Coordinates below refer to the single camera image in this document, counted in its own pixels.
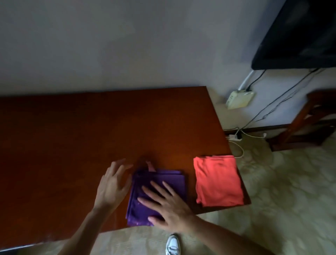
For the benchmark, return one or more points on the person's right middle finger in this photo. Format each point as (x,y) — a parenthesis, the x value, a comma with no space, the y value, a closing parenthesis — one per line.
(154,195)

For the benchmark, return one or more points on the person's right little finger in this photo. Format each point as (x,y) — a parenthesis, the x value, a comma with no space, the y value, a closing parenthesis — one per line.
(171,189)

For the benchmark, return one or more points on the person's right forearm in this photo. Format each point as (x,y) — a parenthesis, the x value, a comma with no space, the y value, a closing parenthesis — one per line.
(228,240)

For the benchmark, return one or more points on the black television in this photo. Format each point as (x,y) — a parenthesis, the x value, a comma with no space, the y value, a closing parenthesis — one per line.
(296,34)

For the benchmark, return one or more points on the person's right thumb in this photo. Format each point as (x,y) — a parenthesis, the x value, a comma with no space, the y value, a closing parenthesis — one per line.
(157,220)

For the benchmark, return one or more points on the white router box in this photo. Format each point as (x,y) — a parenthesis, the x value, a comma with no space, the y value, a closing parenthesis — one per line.
(239,99)

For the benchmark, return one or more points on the folded coral cloth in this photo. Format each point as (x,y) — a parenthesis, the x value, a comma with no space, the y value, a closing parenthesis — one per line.
(217,181)

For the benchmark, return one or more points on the white power strip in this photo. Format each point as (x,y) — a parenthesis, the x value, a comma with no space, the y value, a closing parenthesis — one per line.
(234,137)

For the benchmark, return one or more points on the purple cloth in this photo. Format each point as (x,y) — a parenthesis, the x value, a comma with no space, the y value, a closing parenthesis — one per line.
(173,184)

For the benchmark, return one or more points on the person's left hand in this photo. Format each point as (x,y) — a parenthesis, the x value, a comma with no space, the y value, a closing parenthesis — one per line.
(110,187)

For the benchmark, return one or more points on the dark wooden stand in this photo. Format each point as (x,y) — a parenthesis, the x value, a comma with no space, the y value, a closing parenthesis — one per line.
(309,123)

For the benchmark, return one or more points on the person's right hand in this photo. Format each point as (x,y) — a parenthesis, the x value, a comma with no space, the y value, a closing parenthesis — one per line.
(174,211)

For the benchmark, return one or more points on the white shoe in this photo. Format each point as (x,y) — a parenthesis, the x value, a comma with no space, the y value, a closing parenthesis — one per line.
(173,245)

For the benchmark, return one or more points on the person's left forearm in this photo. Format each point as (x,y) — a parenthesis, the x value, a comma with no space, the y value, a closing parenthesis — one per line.
(82,233)

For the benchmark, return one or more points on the person's left thumb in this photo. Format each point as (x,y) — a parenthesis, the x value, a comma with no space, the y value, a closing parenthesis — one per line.
(127,184)

